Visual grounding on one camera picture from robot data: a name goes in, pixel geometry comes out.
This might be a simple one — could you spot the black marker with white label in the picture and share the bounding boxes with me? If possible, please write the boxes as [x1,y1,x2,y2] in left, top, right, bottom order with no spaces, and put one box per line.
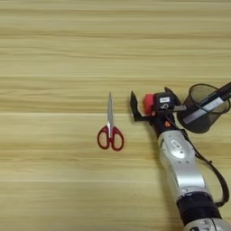
[181,81,231,125]

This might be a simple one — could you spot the black mesh pen cup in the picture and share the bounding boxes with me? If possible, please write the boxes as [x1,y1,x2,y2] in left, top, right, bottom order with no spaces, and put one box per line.
[176,83,231,134]

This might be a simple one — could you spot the red cube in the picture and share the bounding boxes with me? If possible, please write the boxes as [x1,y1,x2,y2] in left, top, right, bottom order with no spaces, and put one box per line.
[143,93,156,116]

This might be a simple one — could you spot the red handled scissors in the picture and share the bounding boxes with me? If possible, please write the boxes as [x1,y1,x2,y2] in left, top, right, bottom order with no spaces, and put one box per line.
[97,91,125,152]

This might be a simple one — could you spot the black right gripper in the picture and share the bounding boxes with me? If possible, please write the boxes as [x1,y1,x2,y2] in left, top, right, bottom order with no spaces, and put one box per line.
[129,87,188,139]

